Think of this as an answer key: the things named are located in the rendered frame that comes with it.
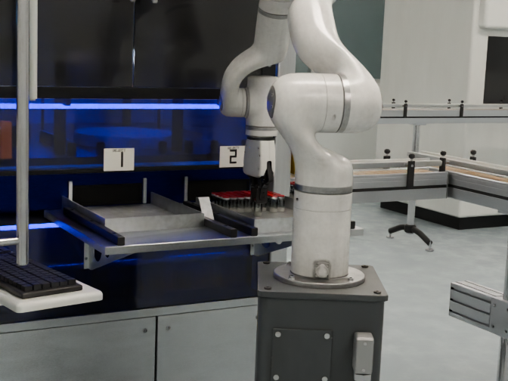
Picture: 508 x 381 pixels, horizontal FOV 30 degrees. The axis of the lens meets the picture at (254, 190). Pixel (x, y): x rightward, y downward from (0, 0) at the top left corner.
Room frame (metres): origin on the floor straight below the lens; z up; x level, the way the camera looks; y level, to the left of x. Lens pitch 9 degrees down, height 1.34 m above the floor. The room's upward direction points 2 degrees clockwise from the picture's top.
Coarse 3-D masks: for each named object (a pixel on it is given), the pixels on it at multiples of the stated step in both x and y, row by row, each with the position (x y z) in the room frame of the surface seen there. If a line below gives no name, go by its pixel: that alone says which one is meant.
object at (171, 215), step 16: (80, 208) 2.36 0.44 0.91; (96, 208) 2.52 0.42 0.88; (112, 208) 2.53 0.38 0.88; (128, 208) 2.54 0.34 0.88; (144, 208) 2.55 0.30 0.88; (160, 208) 2.56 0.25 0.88; (176, 208) 2.47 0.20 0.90; (192, 208) 2.39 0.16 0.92; (112, 224) 2.21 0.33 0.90; (128, 224) 2.23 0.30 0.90; (144, 224) 2.25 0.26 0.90; (160, 224) 2.27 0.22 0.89; (176, 224) 2.29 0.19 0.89; (192, 224) 2.31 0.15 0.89
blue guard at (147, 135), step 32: (0, 128) 2.34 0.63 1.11; (32, 128) 2.38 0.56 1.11; (64, 128) 2.42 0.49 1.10; (96, 128) 2.46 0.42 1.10; (128, 128) 2.51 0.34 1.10; (160, 128) 2.55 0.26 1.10; (192, 128) 2.60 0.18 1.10; (224, 128) 2.64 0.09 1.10; (0, 160) 2.34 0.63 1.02; (32, 160) 2.38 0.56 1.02; (64, 160) 2.42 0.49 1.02; (96, 160) 2.46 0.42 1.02; (160, 160) 2.55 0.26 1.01; (192, 160) 2.60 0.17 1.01
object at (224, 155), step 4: (220, 148) 2.64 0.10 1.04; (224, 148) 2.64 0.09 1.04; (228, 148) 2.65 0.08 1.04; (232, 148) 2.65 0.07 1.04; (236, 148) 2.66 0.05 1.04; (240, 148) 2.67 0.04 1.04; (244, 148) 2.67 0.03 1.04; (220, 152) 2.64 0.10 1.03; (224, 152) 2.64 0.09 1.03; (228, 152) 2.65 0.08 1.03; (232, 152) 2.65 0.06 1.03; (240, 152) 2.67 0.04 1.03; (220, 156) 2.64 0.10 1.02; (224, 156) 2.64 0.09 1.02; (228, 156) 2.65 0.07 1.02; (240, 156) 2.67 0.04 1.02; (220, 160) 2.64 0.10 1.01; (224, 160) 2.64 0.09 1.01; (228, 160) 2.65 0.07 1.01; (232, 160) 2.65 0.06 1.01; (236, 160) 2.66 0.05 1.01; (240, 160) 2.67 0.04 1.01; (220, 164) 2.64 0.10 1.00; (224, 164) 2.64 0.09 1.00; (228, 164) 2.65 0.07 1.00; (232, 164) 2.65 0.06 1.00; (236, 164) 2.66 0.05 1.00; (240, 164) 2.67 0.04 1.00
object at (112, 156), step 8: (104, 152) 2.47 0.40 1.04; (112, 152) 2.48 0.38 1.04; (120, 152) 2.49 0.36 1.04; (128, 152) 2.50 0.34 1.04; (104, 160) 2.47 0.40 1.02; (112, 160) 2.48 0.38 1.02; (120, 160) 2.49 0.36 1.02; (128, 160) 2.50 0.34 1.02; (104, 168) 2.47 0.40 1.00; (112, 168) 2.48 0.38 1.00; (120, 168) 2.49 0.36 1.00; (128, 168) 2.50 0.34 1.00
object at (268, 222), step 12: (216, 204) 2.46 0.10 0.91; (288, 204) 2.63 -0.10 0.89; (240, 216) 2.33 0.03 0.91; (252, 216) 2.48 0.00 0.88; (264, 216) 2.49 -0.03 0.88; (276, 216) 2.50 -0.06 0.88; (288, 216) 2.50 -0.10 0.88; (264, 228) 2.28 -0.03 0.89; (276, 228) 2.30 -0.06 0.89; (288, 228) 2.31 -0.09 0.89
